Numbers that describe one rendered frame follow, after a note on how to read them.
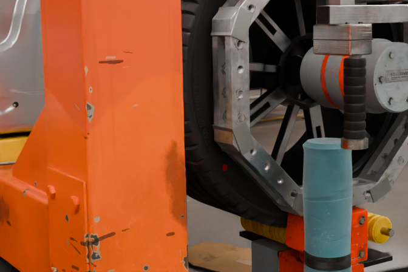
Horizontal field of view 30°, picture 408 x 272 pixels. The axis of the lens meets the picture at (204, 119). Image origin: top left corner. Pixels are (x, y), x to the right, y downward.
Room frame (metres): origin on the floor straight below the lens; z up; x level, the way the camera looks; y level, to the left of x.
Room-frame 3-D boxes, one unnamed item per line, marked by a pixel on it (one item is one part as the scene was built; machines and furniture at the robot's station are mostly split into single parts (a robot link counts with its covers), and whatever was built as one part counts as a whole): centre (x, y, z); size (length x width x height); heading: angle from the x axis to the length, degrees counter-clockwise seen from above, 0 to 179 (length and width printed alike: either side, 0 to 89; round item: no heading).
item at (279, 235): (1.66, -0.17, 0.49); 0.29 x 0.06 x 0.06; 33
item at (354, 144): (1.23, -0.25, 0.83); 0.04 x 0.04 x 0.16
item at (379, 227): (1.67, -0.31, 0.51); 0.29 x 0.06 x 0.06; 33
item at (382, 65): (1.46, -0.30, 0.85); 0.21 x 0.14 x 0.14; 33
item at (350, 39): (1.25, -0.23, 0.93); 0.09 x 0.05 x 0.05; 33
